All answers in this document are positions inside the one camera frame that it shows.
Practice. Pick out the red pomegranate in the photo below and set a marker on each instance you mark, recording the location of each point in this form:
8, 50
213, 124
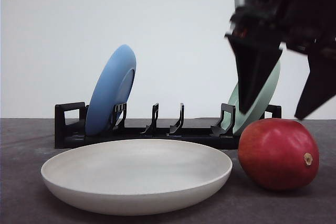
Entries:
278, 154

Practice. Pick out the mint green plate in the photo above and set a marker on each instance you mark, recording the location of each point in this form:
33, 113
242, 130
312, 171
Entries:
240, 120

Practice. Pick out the white plate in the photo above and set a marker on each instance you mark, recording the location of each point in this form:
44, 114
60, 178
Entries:
136, 176

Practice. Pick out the blue plate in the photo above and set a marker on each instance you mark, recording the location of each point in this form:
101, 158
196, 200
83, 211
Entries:
112, 86

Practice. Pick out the black dish rack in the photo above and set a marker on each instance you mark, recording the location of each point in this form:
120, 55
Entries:
71, 127

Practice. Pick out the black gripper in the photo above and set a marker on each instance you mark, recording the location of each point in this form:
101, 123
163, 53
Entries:
304, 25

